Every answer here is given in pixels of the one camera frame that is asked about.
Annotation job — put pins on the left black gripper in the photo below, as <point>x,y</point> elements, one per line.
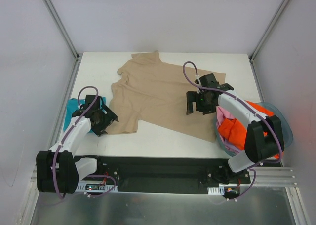
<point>108,120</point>

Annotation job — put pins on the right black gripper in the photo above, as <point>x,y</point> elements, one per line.
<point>191,101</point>

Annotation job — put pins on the beige t shirt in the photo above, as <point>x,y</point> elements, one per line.
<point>155,92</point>

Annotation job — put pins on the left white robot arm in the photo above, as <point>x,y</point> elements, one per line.
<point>57,170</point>

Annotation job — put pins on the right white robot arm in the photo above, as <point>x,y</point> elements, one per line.
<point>263,137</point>

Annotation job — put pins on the pink t shirt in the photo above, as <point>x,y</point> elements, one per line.
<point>227,125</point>

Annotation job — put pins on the folded teal t shirt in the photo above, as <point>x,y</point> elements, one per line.
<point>72,105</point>

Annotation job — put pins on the orange t shirt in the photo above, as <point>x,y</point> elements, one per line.
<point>234,133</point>

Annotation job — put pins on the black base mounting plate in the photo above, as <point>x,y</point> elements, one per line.
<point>166,175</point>

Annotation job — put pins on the lavender t shirt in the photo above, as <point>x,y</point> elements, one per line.
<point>229,148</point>

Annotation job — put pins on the translucent blue laundry basket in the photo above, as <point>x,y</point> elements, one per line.
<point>286,126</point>

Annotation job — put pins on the left white cable duct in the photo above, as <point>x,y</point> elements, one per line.
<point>95,188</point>

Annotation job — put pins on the white cable duct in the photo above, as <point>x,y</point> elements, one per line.
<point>95,188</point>
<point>220,190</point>

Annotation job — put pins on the right white cable duct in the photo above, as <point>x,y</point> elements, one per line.
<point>220,190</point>

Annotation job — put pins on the aluminium front rail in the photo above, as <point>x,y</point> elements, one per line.
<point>265,176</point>

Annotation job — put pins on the left aluminium frame post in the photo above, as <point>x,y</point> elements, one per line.
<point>60,26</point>

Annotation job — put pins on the aluminium frame post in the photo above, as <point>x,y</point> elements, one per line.
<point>60,26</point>
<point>270,27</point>

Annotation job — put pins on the right aluminium frame post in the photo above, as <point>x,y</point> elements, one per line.
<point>270,27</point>

